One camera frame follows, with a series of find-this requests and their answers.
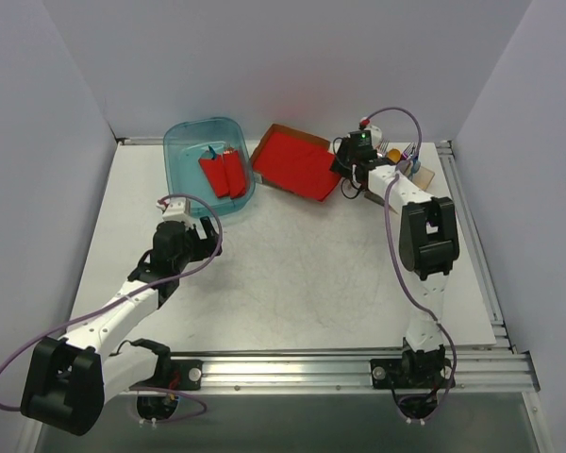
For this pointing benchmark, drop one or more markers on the rolled red napkin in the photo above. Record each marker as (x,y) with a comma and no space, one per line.
(214,171)
(234,173)

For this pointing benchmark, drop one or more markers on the clear acrylic utensil holder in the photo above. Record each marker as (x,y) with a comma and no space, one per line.
(420,177)

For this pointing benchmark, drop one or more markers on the yellow plastic spoon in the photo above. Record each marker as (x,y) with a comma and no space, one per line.
(394,155)

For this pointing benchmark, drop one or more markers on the red napkin stack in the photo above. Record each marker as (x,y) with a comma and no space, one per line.
(294,162)

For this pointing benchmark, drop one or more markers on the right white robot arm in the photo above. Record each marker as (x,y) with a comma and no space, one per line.
(421,229)

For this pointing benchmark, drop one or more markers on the purple metallic fork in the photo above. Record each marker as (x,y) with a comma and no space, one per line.
(408,152)

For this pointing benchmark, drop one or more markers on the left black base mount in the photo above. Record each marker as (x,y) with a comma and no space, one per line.
(181,375)

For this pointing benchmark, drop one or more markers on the blue metallic fork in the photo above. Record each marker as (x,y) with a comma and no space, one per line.
(415,163)

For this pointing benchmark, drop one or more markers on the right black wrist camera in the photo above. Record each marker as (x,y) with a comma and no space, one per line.
(361,146)

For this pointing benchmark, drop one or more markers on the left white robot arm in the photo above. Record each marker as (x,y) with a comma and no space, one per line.
(71,378)

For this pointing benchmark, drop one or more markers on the right rolled red napkin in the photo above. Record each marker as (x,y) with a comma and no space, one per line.
(234,173)

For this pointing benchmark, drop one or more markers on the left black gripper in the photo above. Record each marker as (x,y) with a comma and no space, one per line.
(200,239)

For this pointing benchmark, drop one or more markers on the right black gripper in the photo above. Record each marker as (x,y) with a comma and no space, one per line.
(341,159)

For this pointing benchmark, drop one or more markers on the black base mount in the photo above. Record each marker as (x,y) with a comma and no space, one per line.
(181,375)
(413,371)

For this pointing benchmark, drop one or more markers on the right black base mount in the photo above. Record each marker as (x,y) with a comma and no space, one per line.
(413,371)

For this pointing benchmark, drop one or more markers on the silver fork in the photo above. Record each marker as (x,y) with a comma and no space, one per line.
(382,148)

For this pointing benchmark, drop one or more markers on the brown cardboard napkin box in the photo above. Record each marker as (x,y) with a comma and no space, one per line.
(290,162)

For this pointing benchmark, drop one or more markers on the aluminium front rail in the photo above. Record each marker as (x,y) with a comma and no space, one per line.
(497,371)

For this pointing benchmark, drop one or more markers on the left rolled red napkin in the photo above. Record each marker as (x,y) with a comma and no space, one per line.
(214,171)

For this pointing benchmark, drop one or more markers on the blue transparent plastic bin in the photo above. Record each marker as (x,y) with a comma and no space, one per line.
(186,143)

